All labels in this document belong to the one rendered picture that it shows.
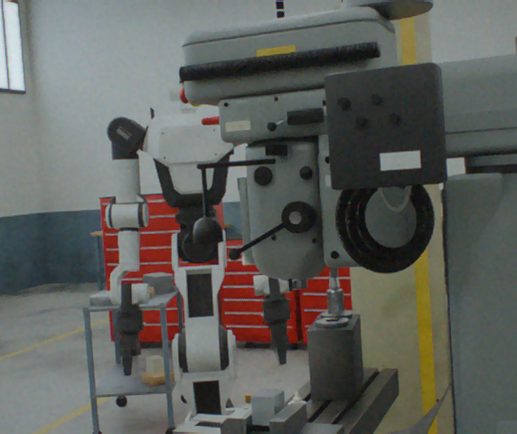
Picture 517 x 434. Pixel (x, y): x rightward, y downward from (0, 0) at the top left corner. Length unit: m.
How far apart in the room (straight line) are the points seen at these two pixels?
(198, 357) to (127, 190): 0.59
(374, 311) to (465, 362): 2.02
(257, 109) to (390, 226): 0.39
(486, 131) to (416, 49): 1.93
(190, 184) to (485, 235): 1.18
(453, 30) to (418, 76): 9.56
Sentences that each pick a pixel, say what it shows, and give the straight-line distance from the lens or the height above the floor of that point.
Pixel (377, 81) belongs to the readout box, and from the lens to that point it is 1.39.
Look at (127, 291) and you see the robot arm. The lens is 2.51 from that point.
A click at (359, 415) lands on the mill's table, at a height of 0.95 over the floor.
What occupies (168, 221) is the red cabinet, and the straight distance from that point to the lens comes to 7.12.
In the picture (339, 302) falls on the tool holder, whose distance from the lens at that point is 2.17.
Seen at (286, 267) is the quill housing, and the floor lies 1.34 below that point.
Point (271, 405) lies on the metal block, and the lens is 1.62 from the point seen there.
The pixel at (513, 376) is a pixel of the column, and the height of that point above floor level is 1.13.
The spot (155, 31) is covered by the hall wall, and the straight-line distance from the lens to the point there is 12.37.
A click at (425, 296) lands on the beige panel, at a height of 0.97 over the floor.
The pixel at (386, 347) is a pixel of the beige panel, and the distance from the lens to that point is 3.62.
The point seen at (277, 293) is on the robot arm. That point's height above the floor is 1.18.
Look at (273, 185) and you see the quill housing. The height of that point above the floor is 1.53.
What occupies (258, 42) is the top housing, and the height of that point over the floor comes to 1.84.
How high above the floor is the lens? 1.55
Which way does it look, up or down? 3 degrees down
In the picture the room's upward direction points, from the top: 4 degrees counter-clockwise
